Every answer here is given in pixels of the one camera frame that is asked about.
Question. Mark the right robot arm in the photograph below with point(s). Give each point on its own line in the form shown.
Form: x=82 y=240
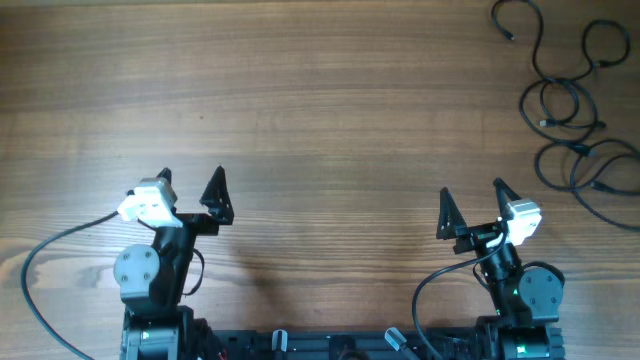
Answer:
x=526 y=297

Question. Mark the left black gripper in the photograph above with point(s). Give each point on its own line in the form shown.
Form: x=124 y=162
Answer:
x=192 y=221

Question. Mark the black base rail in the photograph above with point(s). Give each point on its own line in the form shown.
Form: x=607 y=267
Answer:
x=350 y=345

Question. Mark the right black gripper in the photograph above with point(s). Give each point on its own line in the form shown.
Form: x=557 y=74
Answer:
x=480 y=234

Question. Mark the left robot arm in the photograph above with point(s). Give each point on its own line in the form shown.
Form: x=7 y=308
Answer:
x=152 y=277

